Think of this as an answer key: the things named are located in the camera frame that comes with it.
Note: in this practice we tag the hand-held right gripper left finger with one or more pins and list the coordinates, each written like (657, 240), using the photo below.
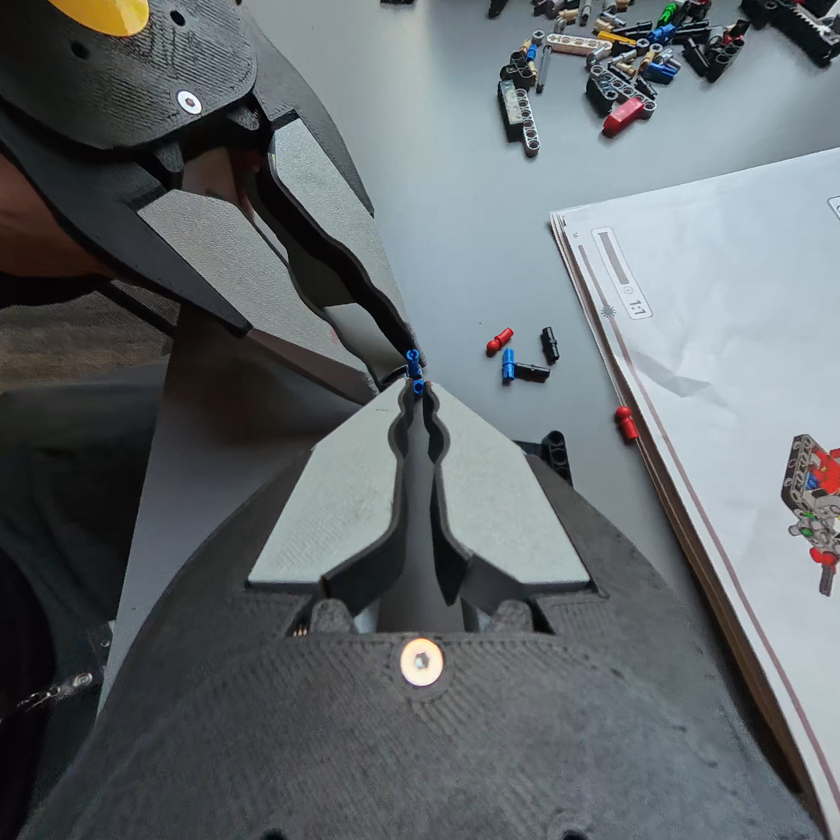
(334, 512)

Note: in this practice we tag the person's black jacket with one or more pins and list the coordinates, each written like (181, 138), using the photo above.
(26, 754)

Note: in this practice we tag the red lego pin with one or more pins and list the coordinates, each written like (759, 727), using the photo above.
(500, 341)
(625, 423)

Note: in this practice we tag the lego instruction booklet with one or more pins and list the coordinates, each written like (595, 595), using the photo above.
(722, 328)

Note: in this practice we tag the person's grey trousers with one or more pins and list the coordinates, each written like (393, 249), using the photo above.
(79, 459)

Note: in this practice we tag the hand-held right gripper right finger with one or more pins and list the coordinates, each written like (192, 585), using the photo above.
(499, 518)

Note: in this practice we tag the black five-hole lego beam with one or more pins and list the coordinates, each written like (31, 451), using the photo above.
(558, 453)

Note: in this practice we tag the person's left hand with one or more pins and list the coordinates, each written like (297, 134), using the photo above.
(39, 229)

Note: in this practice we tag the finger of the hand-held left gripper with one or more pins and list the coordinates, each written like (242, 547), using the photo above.
(321, 190)
(210, 249)

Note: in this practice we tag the person's left forearm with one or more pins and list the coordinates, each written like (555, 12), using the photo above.
(33, 292)

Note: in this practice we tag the metal badge clip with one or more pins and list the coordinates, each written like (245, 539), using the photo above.
(65, 686)

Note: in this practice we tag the pile of loose lego pieces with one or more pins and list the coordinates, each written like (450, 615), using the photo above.
(630, 118)

